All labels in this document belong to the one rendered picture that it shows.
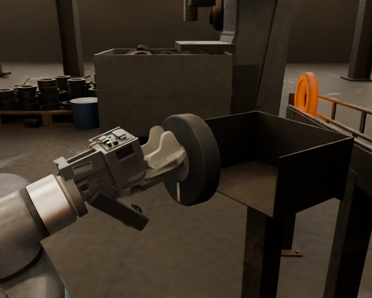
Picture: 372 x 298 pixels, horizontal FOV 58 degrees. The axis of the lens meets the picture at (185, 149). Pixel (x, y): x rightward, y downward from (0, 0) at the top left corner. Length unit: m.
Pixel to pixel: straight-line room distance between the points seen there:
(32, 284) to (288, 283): 1.09
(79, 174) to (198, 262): 1.06
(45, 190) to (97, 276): 1.00
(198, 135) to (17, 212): 0.27
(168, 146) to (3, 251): 0.26
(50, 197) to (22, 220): 0.04
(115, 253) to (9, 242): 1.09
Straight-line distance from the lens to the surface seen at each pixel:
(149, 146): 0.55
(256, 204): 0.65
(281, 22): 3.17
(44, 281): 0.51
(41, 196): 0.47
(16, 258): 0.49
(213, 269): 1.44
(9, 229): 0.47
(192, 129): 0.52
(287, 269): 1.50
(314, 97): 1.26
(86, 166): 0.48
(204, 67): 2.55
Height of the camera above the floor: 0.91
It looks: 20 degrees down
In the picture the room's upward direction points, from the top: straight up
